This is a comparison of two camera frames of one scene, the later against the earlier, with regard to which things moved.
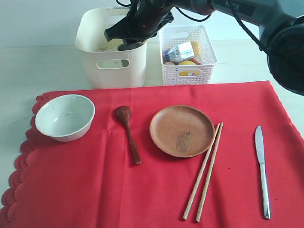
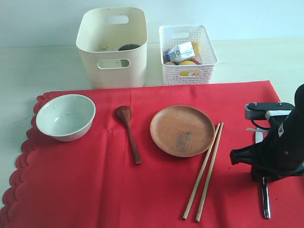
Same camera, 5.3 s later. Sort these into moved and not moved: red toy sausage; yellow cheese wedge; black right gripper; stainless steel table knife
Moved: black right gripper
Not moved: red toy sausage; stainless steel table knife; yellow cheese wedge
